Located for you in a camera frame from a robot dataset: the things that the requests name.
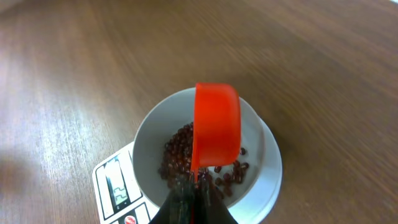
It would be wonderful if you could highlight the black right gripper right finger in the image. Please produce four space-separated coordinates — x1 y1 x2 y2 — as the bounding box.
194 182 237 224

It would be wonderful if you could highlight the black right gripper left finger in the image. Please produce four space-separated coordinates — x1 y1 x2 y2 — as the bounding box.
149 182 195 224

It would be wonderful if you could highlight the orange plastic measuring scoop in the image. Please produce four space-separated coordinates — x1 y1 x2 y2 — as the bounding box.
191 83 241 172

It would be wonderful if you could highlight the white digital kitchen scale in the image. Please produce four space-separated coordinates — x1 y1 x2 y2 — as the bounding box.
91 118 284 224

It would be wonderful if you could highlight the white round bowl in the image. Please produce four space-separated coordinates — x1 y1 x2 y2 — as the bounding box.
132 88 266 208

